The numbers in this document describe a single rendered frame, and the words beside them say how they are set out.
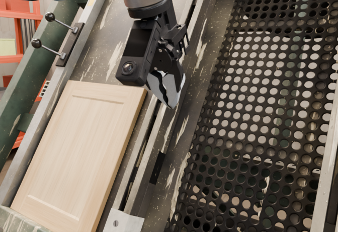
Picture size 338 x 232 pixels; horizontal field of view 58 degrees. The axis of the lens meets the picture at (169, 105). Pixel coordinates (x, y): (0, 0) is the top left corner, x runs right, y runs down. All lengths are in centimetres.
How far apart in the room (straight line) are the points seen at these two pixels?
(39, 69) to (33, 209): 63
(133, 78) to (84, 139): 59
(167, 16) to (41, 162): 76
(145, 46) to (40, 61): 102
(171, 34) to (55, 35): 102
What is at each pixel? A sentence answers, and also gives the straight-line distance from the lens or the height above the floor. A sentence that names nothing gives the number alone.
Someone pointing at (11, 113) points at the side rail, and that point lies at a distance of 143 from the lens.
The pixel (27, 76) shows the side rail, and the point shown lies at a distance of 145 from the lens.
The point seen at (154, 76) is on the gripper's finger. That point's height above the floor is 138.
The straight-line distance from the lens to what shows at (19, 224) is 110.
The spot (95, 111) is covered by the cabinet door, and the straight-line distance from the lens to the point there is 106.
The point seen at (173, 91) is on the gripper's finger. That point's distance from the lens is 57.
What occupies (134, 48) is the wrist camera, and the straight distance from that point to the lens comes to 50.
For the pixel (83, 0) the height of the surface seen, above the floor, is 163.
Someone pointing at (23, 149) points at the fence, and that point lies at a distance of 122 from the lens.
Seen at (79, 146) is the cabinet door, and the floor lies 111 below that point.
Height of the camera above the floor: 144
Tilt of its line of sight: 12 degrees down
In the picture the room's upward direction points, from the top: straight up
